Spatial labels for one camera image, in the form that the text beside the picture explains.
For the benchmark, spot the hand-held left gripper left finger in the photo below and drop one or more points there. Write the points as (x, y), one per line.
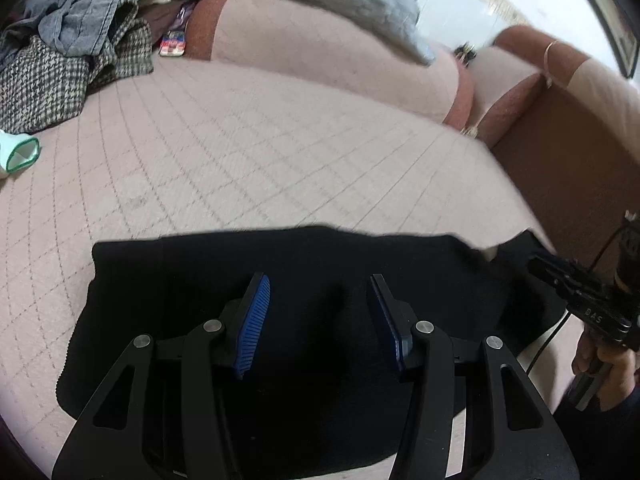
(256, 310)

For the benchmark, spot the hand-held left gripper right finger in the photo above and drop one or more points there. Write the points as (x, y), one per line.
(382, 317)

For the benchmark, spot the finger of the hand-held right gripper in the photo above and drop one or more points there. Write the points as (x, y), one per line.
(552, 271)

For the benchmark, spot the black pants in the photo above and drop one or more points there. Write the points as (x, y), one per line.
(320, 270)

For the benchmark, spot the person's right hand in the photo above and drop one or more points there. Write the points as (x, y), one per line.
(620, 372)

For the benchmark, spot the pink quilted bedspread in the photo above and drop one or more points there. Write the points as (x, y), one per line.
(240, 150)

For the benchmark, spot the short pink bolster pillow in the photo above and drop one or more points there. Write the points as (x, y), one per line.
(505, 85)

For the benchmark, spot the dark framed picture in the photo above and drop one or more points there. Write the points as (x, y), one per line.
(617, 20)

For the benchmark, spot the long pink bolster pillow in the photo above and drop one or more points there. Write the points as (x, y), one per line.
(325, 55)

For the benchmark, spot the colourful printed packet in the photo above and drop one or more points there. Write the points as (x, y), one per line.
(172, 44)

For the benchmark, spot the white cloth with green trim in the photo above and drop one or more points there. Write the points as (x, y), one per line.
(17, 152)

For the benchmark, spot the houndstooth coat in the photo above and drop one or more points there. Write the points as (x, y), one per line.
(45, 85)

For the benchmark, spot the blue denim garment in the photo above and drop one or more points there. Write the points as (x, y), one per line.
(75, 25)

